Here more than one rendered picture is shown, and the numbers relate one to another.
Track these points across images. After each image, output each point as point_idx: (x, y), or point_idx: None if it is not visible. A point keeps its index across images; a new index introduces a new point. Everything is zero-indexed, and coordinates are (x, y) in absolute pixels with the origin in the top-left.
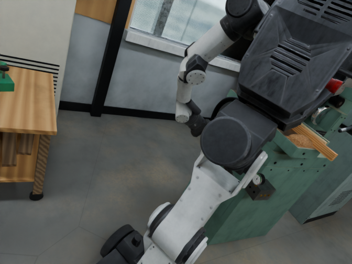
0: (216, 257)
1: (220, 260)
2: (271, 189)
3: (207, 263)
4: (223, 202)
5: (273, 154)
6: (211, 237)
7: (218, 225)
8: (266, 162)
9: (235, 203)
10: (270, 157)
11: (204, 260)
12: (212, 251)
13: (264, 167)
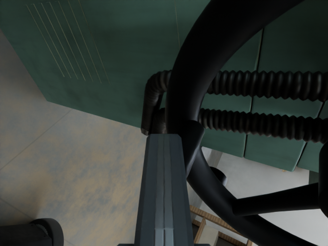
0: (63, 114)
1: (69, 116)
2: (210, 153)
3: (49, 132)
4: (100, 97)
5: (289, 170)
6: (58, 103)
7: (75, 105)
8: (254, 159)
9: (128, 122)
10: (274, 165)
11: (42, 130)
12: (56, 108)
13: (238, 156)
